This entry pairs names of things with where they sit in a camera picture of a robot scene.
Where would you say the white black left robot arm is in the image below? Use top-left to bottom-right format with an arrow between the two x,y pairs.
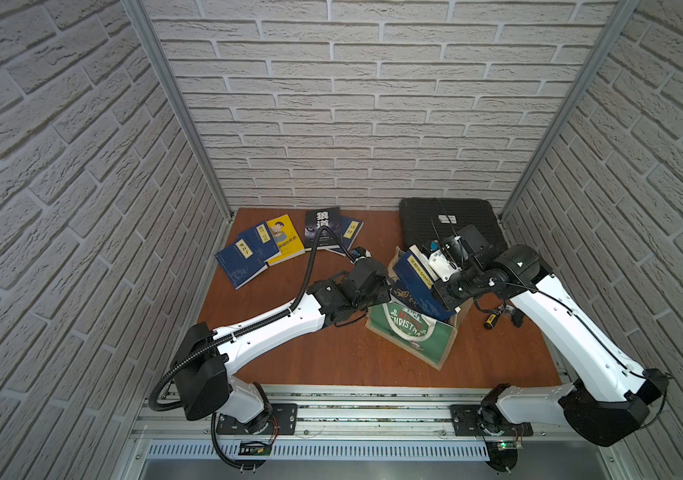
172,257 -> 391,430

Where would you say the black corrugated cable conduit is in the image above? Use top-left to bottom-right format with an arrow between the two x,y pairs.
148,224 -> 357,413

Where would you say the black plastic tool case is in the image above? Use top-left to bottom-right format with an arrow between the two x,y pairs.
399,198 -> 507,251

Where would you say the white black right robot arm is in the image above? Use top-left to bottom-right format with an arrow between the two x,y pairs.
427,225 -> 671,447

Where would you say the aluminium frame post left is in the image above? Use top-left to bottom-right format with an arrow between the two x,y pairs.
124,0 -> 235,222

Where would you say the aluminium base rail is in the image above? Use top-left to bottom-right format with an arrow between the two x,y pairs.
130,385 -> 605,463

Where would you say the blue book yellow label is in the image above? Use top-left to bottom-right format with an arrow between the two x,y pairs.
326,212 -> 365,256
391,249 -> 455,323

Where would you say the small yellow black cylinder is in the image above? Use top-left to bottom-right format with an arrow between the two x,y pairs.
483,310 -> 501,330

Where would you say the aluminium frame post right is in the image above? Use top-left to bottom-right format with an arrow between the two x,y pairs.
497,0 -> 639,222

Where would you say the aluminium frame post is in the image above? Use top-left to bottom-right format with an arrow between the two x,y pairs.
124,0 -> 235,222
497,0 -> 639,222

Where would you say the black cover book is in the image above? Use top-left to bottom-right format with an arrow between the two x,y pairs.
303,207 -> 342,251

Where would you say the yellow cartoon cover book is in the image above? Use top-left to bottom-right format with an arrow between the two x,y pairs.
267,214 -> 306,267

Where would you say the small black clip object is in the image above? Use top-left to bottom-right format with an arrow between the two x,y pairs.
511,307 -> 525,328

